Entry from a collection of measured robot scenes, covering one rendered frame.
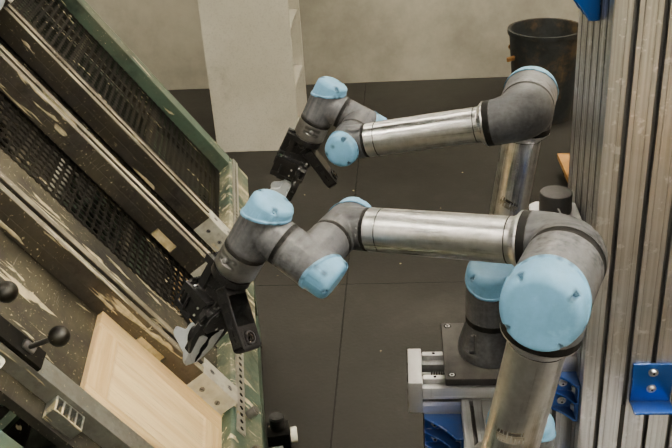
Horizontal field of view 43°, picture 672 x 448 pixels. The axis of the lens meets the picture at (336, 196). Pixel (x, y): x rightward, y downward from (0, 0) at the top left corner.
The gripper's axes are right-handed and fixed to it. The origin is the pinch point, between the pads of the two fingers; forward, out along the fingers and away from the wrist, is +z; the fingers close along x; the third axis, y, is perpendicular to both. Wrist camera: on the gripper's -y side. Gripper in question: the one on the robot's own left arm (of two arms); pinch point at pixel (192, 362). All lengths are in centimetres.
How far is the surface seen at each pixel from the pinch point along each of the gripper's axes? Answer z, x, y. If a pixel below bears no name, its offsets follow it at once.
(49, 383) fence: 18.9, 11.6, 16.8
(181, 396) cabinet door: 38, -31, 15
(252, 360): 48, -71, 24
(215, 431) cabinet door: 43, -37, 6
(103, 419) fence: 24.3, 2.2, 9.0
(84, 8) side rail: 23, -99, 171
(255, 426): 46, -52, 4
